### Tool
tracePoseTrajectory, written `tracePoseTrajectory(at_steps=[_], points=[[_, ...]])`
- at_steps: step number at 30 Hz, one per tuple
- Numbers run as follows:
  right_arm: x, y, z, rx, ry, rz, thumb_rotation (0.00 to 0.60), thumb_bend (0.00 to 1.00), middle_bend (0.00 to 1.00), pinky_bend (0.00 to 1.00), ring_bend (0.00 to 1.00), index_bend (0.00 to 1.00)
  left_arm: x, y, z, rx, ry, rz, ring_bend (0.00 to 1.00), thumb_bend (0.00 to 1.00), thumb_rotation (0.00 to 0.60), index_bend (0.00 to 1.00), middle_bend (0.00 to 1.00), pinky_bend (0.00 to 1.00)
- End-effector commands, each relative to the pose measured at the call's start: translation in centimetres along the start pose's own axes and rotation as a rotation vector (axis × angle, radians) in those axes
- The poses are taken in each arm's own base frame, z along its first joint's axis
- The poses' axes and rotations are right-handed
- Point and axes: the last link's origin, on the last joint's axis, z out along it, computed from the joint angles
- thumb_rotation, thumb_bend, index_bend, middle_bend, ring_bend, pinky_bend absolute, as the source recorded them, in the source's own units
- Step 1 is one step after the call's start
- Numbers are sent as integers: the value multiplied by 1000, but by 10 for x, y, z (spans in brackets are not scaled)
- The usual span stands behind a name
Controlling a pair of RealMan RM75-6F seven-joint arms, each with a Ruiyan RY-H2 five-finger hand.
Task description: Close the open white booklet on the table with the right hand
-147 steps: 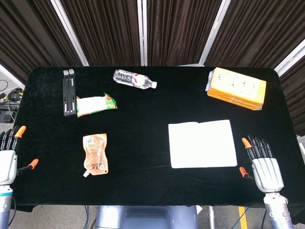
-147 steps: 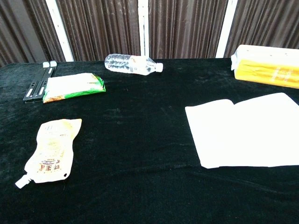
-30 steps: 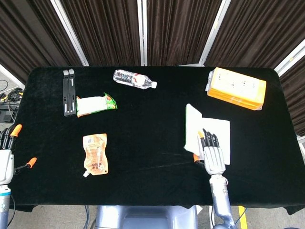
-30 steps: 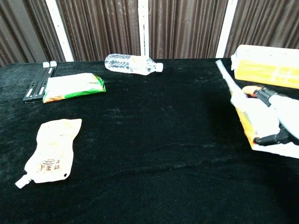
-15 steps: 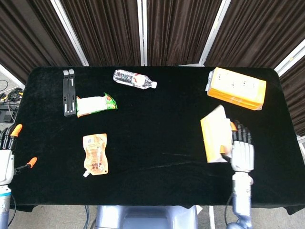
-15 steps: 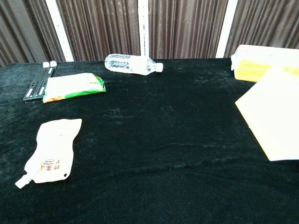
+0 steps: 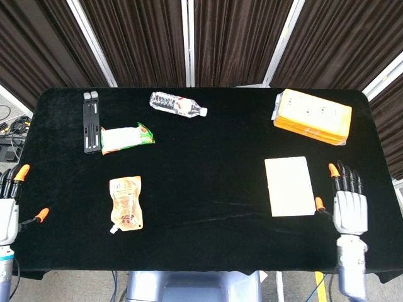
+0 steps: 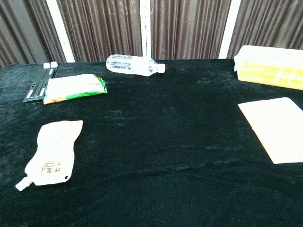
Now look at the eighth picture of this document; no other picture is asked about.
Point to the black velvet tablecloth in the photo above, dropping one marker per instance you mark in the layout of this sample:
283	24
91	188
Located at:
151	146

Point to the clear plastic water bottle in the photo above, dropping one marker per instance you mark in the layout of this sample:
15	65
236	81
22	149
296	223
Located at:
130	65

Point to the green white snack bag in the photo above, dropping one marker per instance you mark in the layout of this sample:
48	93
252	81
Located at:
73	87

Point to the dark brown curtain panel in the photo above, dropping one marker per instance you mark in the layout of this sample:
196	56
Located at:
101	28
189	28
270	23
26	33

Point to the orange spout pouch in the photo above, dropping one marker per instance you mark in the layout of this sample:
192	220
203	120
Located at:
54	151

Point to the black folding laptop stand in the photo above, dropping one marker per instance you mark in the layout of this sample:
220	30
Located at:
38	88

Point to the orange tissue pack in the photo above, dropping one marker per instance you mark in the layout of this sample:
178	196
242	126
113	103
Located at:
272	68

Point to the white screen frame post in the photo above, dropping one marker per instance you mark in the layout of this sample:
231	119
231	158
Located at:
60	30
229	28
145	28

